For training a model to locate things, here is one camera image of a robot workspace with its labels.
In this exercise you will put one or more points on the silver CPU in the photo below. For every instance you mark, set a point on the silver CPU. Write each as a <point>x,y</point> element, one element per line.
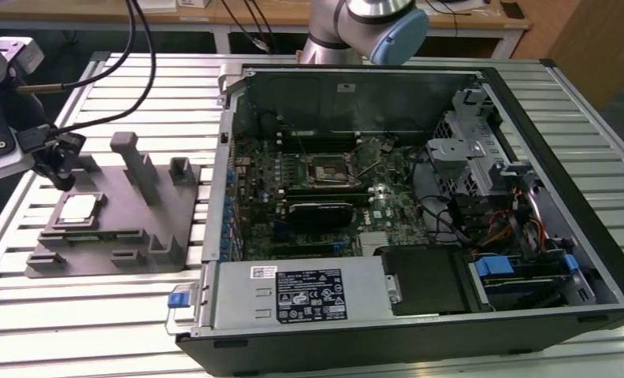
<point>79,207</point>

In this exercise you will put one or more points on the thin metal locking lever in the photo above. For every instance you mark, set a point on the thin metal locking lever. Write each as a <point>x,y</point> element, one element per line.
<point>332,181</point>
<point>303,145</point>

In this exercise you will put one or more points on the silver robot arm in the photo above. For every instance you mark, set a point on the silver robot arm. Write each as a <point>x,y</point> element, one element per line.
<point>343,23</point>

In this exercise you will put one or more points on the CPU socket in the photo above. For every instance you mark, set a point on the CPU socket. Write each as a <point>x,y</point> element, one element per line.
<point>327,169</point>

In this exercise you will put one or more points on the green RAM stick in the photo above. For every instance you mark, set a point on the green RAM stick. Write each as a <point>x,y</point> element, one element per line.
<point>88,237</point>

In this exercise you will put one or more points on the grey parts rack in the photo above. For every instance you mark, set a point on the grey parts rack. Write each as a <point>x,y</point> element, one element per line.
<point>133,220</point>

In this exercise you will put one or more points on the blue case latch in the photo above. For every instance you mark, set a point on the blue case latch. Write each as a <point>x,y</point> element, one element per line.
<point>179,299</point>

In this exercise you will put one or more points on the wooden desk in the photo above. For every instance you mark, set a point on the wooden desk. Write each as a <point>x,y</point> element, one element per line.
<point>201,17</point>

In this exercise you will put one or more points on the small white box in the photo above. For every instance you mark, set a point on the small white box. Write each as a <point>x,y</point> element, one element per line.
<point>193,2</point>

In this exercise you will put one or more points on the silver power supply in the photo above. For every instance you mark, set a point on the silver power supply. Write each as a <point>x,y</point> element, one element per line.
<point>239,295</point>

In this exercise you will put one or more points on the black graphics card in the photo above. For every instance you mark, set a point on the black graphics card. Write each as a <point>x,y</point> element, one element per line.
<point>320,216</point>

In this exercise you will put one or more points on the silver chipset heatsink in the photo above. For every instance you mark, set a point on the silver chipset heatsink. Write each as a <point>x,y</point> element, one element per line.
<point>375,242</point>

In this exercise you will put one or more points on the green motherboard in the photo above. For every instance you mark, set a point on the green motherboard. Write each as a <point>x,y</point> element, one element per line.
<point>402,204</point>

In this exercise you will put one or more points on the metal drive cage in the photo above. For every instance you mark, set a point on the metal drive cage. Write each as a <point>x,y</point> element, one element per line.
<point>456,151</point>

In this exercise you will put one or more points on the black open PC case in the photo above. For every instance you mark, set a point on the black open PC case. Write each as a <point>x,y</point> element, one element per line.
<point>396,350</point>

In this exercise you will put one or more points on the blue disk carrier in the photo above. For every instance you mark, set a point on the blue disk carrier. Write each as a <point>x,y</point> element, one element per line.
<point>494,267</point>

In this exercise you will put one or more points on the small black desk object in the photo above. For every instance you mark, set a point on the small black desk object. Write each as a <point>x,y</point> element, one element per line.
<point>511,10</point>

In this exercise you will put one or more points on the wooden cabinet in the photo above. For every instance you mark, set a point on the wooden cabinet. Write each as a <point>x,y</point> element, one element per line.
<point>595,47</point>

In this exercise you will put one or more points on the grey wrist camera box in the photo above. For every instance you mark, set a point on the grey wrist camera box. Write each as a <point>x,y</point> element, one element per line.
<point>20,53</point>

